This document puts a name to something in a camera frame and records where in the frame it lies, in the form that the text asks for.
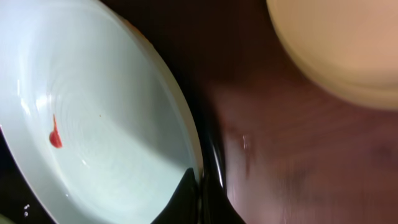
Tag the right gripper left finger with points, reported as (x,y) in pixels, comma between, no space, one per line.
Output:
(182,208)

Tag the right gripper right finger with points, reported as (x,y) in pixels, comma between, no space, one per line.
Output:
(216,208)

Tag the light blue plate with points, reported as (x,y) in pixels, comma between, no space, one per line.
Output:
(91,113)

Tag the yellow plate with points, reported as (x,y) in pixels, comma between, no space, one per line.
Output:
(347,47)

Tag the round black tray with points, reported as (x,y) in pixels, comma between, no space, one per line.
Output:
(163,23)

